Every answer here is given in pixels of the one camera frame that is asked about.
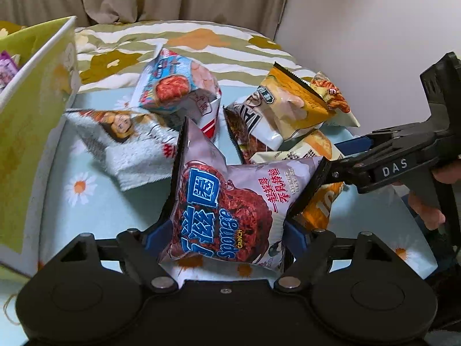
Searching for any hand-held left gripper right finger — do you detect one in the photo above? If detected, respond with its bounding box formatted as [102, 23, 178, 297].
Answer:
[274, 218, 404, 292]

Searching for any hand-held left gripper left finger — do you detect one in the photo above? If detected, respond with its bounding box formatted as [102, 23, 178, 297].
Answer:
[45, 220, 180, 292]

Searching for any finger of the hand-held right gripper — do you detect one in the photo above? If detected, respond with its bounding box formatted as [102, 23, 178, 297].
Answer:
[329, 147, 421, 194]
[333, 120, 433, 155]

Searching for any orange white bread packet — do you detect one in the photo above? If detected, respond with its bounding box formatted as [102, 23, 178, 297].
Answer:
[248, 128, 345, 232]

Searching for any purple Sponge Crunch snack bag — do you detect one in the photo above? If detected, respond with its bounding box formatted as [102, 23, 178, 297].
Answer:
[156, 117, 334, 272]

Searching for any green fabric storage box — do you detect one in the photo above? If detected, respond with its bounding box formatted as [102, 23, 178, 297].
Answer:
[0, 16, 82, 280]

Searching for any purple snack packet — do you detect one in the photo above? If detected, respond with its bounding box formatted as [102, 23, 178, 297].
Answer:
[0, 50, 21, 91]

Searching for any person's right hand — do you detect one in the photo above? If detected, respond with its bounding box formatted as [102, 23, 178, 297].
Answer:
[408, 162, 461, 230]

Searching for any orange twist snack packet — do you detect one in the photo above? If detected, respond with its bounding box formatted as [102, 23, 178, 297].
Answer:
[310, 72, 361, 129]

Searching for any yellow white black-edged packet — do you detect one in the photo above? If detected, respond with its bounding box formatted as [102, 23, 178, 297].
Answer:
[223, 62, 334, 163]

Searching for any daisy print tablecloth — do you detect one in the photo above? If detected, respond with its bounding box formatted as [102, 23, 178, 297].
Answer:
[27, 86, 439, 286]

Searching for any white cartoon print snack packet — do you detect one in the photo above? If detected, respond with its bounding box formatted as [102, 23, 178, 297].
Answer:
[65, 108, 181, 192]

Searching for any light blue white snack packet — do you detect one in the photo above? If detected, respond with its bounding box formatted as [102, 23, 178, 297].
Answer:
[131, 43, 222, 143]

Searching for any beige twine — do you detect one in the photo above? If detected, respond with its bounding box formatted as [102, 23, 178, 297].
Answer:
[0, 288, 23, 329]

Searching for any striped floral pillow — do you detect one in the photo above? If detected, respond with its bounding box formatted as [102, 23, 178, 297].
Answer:
[0, 20, 315, 93]

